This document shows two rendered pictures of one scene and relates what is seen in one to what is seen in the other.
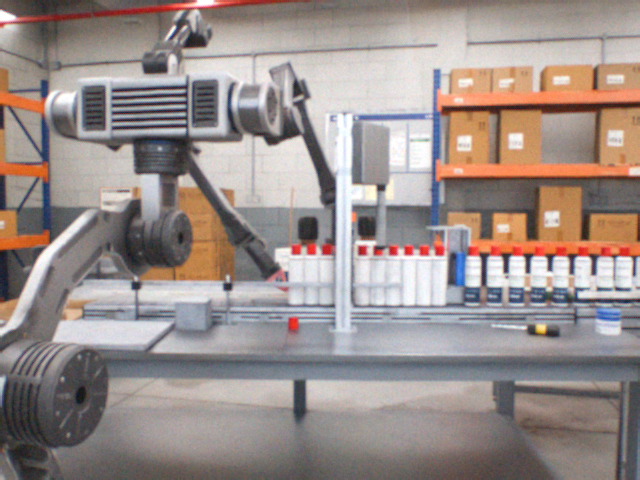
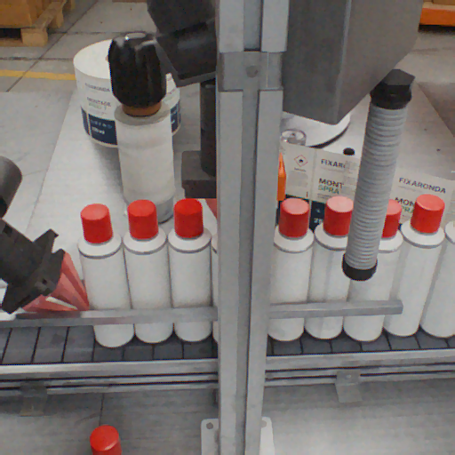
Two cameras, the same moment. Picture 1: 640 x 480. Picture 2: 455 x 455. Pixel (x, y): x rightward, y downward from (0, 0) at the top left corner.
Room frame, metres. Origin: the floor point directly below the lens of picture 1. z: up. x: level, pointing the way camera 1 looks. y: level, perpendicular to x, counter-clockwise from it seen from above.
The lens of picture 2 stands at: (1.39, -0.05, 1.49)
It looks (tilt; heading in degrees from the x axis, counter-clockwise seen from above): 38 degrees down; 357
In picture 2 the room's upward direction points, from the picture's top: straight up
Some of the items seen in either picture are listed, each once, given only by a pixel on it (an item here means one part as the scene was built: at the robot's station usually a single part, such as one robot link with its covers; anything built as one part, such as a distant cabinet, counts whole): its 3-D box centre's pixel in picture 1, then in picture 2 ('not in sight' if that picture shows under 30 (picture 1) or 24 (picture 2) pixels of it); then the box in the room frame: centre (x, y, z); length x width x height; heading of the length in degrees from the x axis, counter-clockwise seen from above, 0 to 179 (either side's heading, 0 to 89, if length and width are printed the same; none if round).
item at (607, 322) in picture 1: (608, 321); not in sight; (1.73, -0.91, 0.87); 0.07 x 0.07 x 0.07
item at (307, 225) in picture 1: (308, 254); (143, 130); (2.21, 0.03, 1.03); 0.09 x 0.09 x 0.30
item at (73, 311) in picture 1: (40, 310); not in sight; (1.95, 0.95, 0.85); 0.30 x 0.26 x 0.04; 89
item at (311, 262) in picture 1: (311, 274); (148, 274); (1.94, 0.01, 0.98); 0.05 x 0.05 x 0.20
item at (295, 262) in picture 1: (296, 274); (106, 278); (1.94, 0.06, 0.98); 0.05 x 0.05 x 0.20
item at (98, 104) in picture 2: (298, 266); (129, 91); (2.51, 0.07, 0.95); 0.20 x 0.20 x 0.14
